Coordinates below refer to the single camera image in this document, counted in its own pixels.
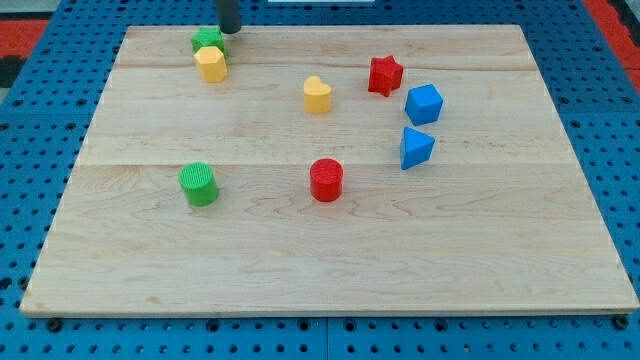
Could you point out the dark grey cylindrical pusher tip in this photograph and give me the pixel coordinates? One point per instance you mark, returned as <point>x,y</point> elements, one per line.
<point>228,15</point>

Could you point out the green star block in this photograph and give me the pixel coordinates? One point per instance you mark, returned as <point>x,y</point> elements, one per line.
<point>208,43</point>

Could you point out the yellow heart block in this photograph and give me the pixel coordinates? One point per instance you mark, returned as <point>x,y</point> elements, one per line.
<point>317,96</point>

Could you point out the red star block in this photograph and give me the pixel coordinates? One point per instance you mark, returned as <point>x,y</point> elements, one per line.
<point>385,75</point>

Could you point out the yellow hexagon block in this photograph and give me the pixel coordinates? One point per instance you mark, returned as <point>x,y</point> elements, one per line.
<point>211,64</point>

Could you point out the green cylinder block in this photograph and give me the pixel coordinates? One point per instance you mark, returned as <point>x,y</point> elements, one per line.
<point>198,184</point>

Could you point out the red cylinder block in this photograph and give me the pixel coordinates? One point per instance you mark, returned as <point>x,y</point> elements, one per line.
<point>326,180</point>

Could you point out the blue cube block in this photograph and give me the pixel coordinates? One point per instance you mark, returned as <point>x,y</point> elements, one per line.
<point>423,104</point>

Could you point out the wooden board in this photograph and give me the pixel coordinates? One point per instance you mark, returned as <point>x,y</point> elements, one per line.
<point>499,221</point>

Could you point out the blue triangle block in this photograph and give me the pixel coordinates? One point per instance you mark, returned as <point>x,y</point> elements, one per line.
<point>415,148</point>

